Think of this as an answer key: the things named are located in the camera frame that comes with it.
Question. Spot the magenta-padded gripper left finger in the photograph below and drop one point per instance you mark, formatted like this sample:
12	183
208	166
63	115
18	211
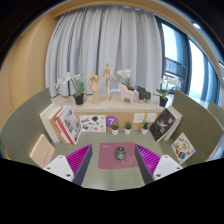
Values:
66	166

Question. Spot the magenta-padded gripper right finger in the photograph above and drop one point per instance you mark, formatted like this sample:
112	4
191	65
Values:
156	166

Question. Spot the dark grey computer mouse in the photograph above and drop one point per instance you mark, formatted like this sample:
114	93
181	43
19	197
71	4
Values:
120	153

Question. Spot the maroon mouse pad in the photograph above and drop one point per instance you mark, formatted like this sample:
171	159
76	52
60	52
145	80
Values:
108	156

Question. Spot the beige book with red lettering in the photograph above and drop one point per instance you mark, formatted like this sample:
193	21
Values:
42	151

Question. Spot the white book with colourful drawings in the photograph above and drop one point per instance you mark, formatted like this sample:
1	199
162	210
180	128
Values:
182	149

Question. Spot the small plant in white pot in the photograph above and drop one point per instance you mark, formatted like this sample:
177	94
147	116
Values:
145	131
128	131
115	131

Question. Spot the red spine book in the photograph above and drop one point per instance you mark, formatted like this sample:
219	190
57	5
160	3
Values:
59	128

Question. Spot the black cover book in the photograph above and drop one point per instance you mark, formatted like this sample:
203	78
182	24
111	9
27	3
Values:
161	125

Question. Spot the thick white book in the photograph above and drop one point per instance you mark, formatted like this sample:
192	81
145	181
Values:
46	121

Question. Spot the white book behind black book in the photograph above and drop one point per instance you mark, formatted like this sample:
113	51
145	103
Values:
176	121

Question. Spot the white card with stickers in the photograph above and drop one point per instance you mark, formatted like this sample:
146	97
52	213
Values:
92	123

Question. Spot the green desk partition panel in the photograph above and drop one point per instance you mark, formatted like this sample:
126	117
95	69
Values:
200	123
20	126

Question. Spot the purple round sign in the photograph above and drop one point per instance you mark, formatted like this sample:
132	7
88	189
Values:
111	120

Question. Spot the white orchid in dark pot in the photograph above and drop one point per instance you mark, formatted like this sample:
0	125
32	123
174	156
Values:
163	101

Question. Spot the white orchid in black pot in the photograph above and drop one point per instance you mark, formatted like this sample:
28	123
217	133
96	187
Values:
79	99

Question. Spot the wooden desk shelf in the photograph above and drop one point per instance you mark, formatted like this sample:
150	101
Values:
110	107

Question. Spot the black wooden horse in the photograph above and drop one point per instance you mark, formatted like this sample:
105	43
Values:
144	93

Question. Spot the pale pink wooden horse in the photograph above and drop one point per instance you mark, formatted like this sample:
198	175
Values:
127	94

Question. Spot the white orchid behind horse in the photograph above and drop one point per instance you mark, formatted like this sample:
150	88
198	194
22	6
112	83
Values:
125	74

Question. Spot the wooden artist mannequin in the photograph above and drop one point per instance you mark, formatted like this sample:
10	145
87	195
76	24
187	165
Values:
108	76

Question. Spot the dark framed window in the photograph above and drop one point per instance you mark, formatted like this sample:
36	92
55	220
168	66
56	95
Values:
180	60

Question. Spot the grey curtain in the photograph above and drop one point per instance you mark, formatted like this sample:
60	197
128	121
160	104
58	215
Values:
100	40

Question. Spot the white wall socket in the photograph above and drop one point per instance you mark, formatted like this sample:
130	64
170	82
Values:
151	117
138	118

